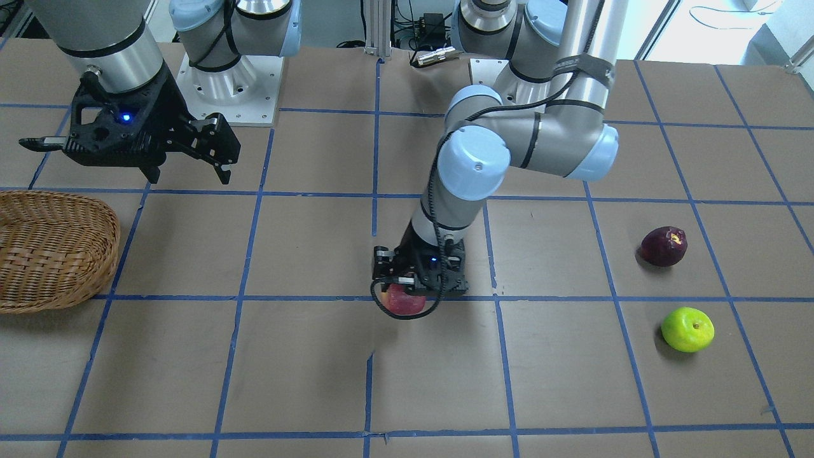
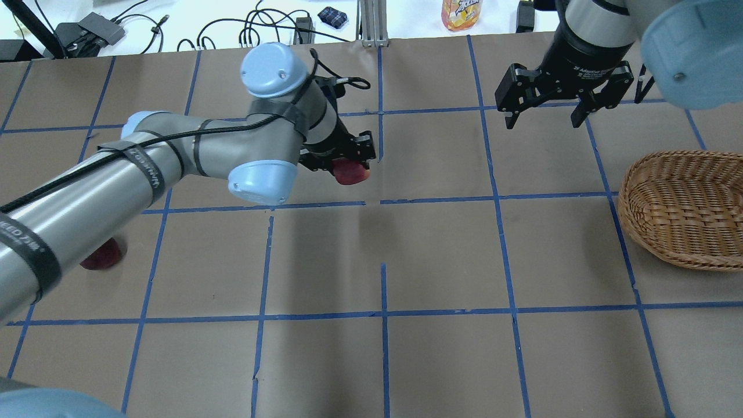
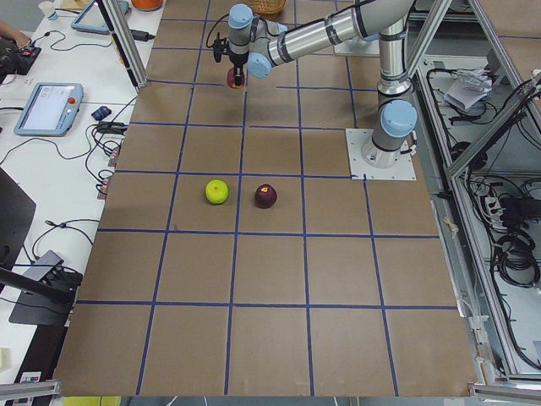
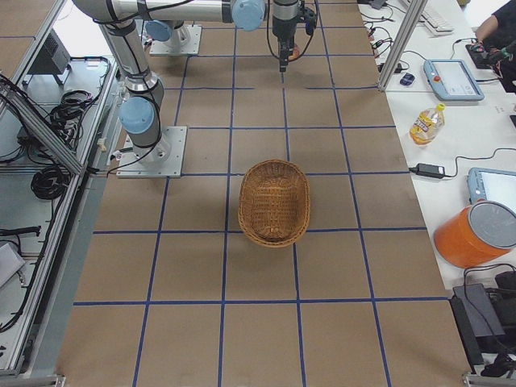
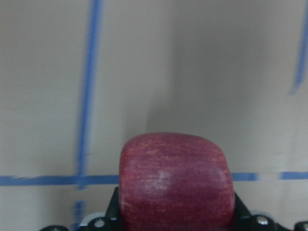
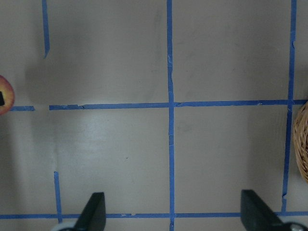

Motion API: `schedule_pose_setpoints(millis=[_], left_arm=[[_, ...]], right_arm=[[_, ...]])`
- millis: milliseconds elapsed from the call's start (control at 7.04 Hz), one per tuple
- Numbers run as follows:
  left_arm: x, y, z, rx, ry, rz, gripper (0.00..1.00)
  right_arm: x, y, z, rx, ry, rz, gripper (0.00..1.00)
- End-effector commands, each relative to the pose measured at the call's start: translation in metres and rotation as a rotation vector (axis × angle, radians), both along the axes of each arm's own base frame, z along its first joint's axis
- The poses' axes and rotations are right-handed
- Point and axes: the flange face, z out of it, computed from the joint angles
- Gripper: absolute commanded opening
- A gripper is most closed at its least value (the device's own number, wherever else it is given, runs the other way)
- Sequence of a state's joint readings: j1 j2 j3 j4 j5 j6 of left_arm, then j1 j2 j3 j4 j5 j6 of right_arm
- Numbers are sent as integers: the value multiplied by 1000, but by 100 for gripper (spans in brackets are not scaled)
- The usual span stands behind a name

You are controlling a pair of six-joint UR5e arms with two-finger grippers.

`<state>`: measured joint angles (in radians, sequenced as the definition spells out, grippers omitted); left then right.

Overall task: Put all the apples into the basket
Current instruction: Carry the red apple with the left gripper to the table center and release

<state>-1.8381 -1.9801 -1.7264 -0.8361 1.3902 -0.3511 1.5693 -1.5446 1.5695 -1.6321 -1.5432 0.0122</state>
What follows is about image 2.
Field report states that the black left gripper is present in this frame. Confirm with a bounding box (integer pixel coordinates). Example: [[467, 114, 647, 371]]
[[300, 129, 377, 172]]

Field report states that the orange drink bottle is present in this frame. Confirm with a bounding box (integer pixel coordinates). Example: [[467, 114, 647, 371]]
[[441, 0, 482, 32]]

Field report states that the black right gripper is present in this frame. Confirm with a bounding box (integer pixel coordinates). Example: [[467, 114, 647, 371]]
[[495, 29, 634, 130]]

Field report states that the dark red apple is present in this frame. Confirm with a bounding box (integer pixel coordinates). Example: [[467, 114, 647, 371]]
[[79, 236, 128, 272]]

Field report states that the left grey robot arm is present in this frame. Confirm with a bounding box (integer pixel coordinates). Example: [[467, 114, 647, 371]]
[[1, 42, 377, 323]]

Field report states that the black cable bundle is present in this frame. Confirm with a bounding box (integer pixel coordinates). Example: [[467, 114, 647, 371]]
[[177, 0, 360, 53]]

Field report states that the aluminium frame post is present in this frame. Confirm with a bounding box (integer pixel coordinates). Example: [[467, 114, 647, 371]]
[[356, 1, 389, 48]]

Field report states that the dark checkered pouch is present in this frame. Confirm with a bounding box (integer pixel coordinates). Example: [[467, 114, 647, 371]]
[[318, 7, 349, 30]]

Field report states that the woven wicker basket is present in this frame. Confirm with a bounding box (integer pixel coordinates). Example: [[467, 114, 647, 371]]
[[618, 150, 742, 272]]

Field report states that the black power brick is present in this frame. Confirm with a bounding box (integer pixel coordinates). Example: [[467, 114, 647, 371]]
[[515, 1, 536, 34]]

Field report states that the grey adapter box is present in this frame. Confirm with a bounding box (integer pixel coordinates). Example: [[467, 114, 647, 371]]
[[78, 12, 125, 45]]

